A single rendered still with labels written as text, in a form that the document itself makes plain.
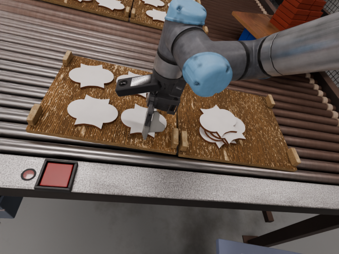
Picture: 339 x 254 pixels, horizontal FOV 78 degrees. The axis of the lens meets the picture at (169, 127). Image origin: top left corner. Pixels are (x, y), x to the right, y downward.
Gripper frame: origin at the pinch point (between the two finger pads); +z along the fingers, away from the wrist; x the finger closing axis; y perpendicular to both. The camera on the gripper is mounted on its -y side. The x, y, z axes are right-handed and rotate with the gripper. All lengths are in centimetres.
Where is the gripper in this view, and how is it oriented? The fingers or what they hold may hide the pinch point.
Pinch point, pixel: (144, 120)
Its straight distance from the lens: 65.6
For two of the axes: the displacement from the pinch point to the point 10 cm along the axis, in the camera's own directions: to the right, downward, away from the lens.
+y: 9.6, 1.8, 2.0
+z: -2.7, 6.0, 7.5
